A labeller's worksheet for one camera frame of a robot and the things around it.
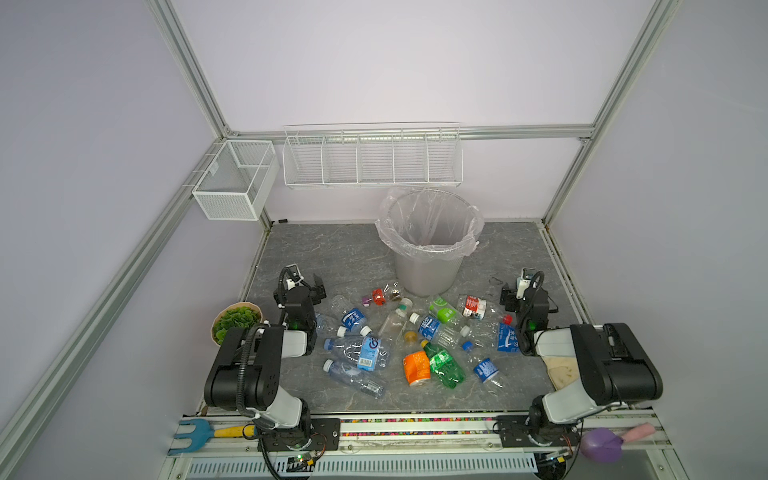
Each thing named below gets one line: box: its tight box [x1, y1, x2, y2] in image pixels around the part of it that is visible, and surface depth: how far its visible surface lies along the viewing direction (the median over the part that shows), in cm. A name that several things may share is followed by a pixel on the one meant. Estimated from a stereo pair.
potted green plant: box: [210, 302, 263, 347], surface depth 85 cm
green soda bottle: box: [420, 340, 466, 389], surface depth 83 cm
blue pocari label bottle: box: [409, 313, 462, 350], surface depth 88 cm
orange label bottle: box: [403, 330, 431, 386], surface depth 84 cm
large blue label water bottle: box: [323, 336, 390, 372], surface depth 86 cm
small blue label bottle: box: [462, 341, 505, 390], surface depth 82 cm
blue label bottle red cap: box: [497, 314, 520, 353], surface depth 88 cm
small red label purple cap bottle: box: [362, 281, 404, 307], surface depth 96 cm
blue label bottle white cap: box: [336, 308, 367, 337], surface depth 90 cm
